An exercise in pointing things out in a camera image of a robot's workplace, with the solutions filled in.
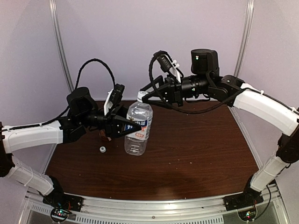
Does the clear water bottle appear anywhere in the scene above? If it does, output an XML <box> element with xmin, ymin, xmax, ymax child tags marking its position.
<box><xmin>124</xmin><ymin>91</ymin><xmax>154</xmax><ymax>156</ymax></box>

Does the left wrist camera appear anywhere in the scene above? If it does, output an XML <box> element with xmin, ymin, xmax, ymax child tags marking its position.
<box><xmin>103</xmin><ymin>84</ymin><xmax>125</xmax><ymax>115</ymax></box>

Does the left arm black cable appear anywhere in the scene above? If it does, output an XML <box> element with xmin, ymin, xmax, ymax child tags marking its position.
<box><xmin>0</xmin><ymin>58</ymin><xmax>117</xmax><ymax>130</ymax></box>

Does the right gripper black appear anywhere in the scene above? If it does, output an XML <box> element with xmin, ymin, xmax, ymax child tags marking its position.
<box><xmin>140</xmin><ymin>73</ymin><xmax>211</xmax><ymax>109</ymax></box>

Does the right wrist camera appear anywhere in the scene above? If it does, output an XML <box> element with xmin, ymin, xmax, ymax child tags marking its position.
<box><xmin>153</xmin><ymin>50</ymin><xmax>184</xmax><ymax>83</ymax></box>

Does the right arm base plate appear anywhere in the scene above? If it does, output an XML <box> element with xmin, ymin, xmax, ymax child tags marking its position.
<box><xmin>223</xmin><ymin>193</ymin><xmax>264</xmax><ymax>222</ymax></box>

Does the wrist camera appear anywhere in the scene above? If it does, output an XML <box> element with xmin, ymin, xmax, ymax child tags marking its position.
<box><xmin>103</xmin><ymin>84</ymin><xmax>125</xmax><ymax>115</ymax></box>
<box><xmin>153</xmin><ymin>50</ymin><xmax>184</xmax><ymax>83</ymax></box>

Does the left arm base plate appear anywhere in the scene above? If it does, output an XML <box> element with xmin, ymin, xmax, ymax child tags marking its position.
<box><xmin>41</xmin><ymin>194</ymin><xmax>84</xmax><ymax>223</ymax></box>

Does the aluminium corner post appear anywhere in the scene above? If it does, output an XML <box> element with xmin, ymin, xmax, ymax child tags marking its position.
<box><xmin>234</xmin><ymin>0</ymin><xmax>255</xmax><ymax>77</ymax></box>
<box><xmin>49</xmin><ymin>0</ymin><xmax>74</xmax><ymax>92</ymax></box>

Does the left aluminium corner post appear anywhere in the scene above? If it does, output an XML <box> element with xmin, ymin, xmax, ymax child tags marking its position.
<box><xmin>49</xmin><ymin>0</ymin><xmax>74</xmax><ymax>92</ymax></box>

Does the white water bottle cap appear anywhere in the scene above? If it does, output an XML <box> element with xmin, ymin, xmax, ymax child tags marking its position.
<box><xmin>137</xmin><ymin>91</ymin><xmax>148</xmax><ymax>103</ymax></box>

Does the right aluminium corner post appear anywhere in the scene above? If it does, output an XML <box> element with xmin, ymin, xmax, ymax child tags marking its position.
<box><xmin>234</xmin><ymin>0</ymin><xmax>255</xmax><ymax>77</ymax></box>

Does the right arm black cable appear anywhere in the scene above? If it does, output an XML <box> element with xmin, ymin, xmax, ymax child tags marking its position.
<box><xmin>148</xmin><ymin>53</ymin><xmax>243</xmax><ymax>114</ymax></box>

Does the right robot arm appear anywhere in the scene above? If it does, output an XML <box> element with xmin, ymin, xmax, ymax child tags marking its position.
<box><xmin>138</xmin><ymin>49</ymin><xmax>299</xmax><ymax>206</ymax></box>

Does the front aluminium rail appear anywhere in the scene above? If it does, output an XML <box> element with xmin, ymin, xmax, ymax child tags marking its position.
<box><xmin>23</xmin><ymin>184</ymin><xmax>288</xmax><ymax>224</ymax></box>

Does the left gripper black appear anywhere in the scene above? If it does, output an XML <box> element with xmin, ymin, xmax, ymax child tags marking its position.
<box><xmin>78</xmin><ymin>103</ymin><xmax>145</xmax><ymax>138</ymax></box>

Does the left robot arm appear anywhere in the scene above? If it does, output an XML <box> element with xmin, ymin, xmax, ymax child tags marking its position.
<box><xmin>0</xmin><ymin>84</ymin><xmax>142</xmax><ymax>207</ymax></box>

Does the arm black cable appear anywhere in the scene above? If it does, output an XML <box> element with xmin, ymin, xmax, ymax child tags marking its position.
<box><xmin>0</xmin><ymin>58</ymin><xmax>117</xmax><ymax>130</ymax></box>
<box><xmin>148</xmin><ymin>53</ymin><xmax>243</xmax><ymax>114</ymax></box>

